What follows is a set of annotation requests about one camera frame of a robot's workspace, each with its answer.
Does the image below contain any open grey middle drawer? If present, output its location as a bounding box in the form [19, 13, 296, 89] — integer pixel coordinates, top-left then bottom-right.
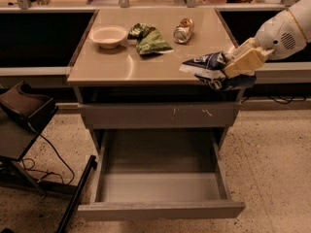
[78, 129, 245, 221]

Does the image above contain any white bowl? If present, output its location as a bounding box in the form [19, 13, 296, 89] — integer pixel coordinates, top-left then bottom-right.
[88, 25, 127, 50]

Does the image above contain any crushed gold soda can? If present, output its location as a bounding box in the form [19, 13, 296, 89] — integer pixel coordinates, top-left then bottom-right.
[173, 18, 194, 44]

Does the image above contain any blue chip bag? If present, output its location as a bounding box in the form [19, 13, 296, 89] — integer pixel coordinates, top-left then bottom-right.
[180, 51, 257, 91]

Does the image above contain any closed grey top drawer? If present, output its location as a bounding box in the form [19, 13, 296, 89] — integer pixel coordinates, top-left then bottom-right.
[79, 102, 241, 129]

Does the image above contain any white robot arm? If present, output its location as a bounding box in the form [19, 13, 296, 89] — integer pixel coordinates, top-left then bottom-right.
[223, 0, 311, 79]

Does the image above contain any green chip bag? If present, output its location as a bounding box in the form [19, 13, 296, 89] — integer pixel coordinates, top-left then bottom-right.
[127, 23, 173, 55]

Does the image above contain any black metal leg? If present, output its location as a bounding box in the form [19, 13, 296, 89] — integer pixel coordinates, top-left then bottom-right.
[55, 155, 97, 233]

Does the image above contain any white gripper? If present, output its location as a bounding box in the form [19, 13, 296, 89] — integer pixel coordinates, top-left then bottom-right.
[223, 9, 307, 79]

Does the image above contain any black cable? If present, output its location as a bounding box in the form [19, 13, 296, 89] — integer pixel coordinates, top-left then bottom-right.
[20, 121, 76, 186]

